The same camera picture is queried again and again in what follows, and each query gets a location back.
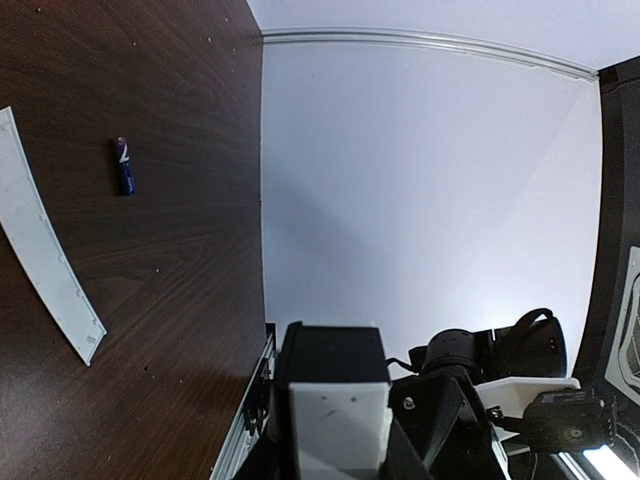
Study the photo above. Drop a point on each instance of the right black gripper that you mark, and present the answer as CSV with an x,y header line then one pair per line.
x,y
448,427

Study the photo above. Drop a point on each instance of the blue battery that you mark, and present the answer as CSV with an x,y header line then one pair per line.
x,y
120,149

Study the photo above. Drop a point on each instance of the white battery cover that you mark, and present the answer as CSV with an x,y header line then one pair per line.
x,y
31,234

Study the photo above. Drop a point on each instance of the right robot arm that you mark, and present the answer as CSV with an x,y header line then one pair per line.
x,y
340,415

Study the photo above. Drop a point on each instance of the ceiling light tube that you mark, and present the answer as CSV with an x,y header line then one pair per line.
x,y
594,464

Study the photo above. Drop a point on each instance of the right aluminium frame post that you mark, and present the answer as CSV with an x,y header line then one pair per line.
x,y
427,40

